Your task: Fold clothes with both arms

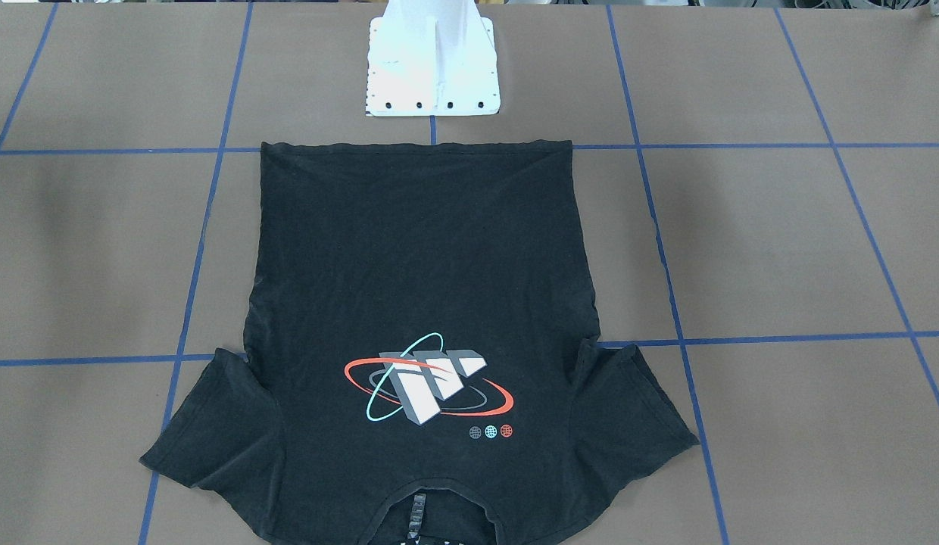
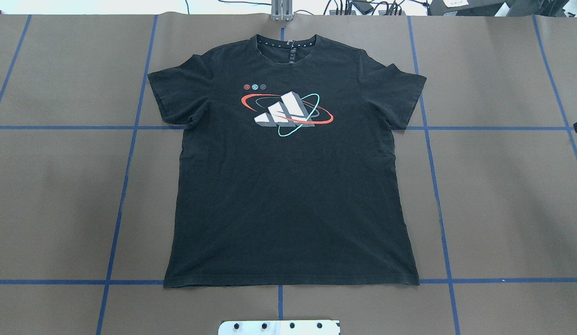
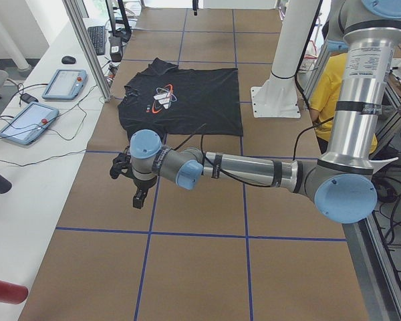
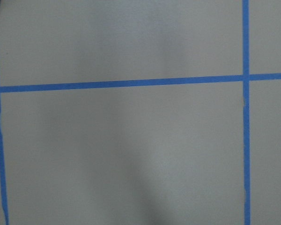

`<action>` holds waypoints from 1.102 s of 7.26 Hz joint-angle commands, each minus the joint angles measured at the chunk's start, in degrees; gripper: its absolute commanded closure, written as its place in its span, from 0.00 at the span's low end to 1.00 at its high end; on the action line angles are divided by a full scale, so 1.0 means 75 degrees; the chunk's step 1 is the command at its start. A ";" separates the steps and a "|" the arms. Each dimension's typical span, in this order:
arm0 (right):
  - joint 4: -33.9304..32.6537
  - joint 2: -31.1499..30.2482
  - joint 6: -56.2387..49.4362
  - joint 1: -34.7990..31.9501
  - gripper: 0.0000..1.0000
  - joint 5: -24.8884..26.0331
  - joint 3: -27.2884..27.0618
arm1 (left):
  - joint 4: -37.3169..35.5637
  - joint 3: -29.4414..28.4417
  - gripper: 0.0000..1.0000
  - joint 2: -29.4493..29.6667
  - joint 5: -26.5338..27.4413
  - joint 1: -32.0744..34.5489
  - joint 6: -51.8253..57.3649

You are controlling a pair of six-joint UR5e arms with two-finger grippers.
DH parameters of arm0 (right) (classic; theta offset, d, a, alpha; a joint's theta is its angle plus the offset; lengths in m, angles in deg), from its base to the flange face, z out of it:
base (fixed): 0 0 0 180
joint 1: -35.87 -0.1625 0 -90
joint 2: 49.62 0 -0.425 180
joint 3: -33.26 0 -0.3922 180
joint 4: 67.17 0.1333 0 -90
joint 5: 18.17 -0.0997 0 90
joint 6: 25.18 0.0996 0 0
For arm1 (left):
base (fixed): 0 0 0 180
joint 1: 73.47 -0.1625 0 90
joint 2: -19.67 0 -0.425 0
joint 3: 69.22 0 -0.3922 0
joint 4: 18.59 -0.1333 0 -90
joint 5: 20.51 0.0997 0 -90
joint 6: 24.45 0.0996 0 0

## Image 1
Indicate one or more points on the black graphic t-shirt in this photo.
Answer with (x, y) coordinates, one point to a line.
(420, 361)

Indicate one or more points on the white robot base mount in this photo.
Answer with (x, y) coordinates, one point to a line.
(432, 59)

